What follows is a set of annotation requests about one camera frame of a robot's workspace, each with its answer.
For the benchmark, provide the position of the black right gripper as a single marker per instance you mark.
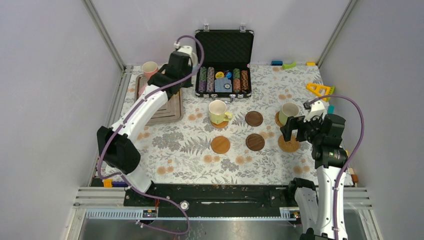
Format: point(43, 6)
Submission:
point(297, 122)

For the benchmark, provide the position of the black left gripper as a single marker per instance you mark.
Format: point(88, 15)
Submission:
point(188, 84)

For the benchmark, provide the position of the woven cork coaster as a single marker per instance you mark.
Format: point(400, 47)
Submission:
point(290, 146)

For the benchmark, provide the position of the light green mug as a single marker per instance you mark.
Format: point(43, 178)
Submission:
point(288, 109)

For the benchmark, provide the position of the pale yellow mug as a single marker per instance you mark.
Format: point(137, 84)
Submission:
point(218, 113)

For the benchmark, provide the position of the dark walnut wooden coaster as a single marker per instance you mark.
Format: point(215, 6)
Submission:
point(254, 118)

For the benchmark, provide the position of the dark brown wooden coaster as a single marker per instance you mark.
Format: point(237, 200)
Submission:
point(255, 142)

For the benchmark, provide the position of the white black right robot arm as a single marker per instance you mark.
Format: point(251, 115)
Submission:
point(321, 205)

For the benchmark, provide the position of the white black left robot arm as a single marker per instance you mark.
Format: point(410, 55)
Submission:
point(116, 143)

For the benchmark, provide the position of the woven rattan coaster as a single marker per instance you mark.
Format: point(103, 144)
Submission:
point(277, 120)

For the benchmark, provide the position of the orange wooden coaster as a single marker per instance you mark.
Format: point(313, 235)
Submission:
point(220, 125)

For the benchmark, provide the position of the light brown wooden coaster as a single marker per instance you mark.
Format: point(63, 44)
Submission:
point(220, 145)

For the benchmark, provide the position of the teal toy block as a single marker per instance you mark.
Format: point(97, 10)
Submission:
point(331, 109)

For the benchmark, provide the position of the pink mug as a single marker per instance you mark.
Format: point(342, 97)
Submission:
point(149, 69)

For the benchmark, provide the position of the yellow triangle toy block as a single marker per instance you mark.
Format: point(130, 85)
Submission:
point(320, 90)

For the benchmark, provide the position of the black poker chip case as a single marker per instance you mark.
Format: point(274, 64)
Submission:
point(225, 71)

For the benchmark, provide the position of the silver metal tray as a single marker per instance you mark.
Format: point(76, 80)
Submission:
point(170, 112)

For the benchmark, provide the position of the brown wooden block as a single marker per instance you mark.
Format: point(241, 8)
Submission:
point(354, 177)

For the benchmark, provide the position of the green toy block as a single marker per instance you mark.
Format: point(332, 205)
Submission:
point(287, 66)

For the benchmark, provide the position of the floral table mat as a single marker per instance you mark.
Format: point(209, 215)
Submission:
point(180, 152)

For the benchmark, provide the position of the dark blue toy block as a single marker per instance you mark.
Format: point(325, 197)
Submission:
point(119, 184)

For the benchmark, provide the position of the orange toy block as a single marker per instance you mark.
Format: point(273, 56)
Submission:
point(107, 183)

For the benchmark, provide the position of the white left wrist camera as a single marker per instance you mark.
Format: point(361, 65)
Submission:
point(186, 49)

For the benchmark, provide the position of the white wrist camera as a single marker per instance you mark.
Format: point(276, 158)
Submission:
point(186, 49)
point(315, 109)

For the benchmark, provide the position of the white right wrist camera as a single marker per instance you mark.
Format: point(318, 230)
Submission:
point(315, 109)

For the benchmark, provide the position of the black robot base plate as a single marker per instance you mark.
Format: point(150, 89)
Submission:
point(216, 200)

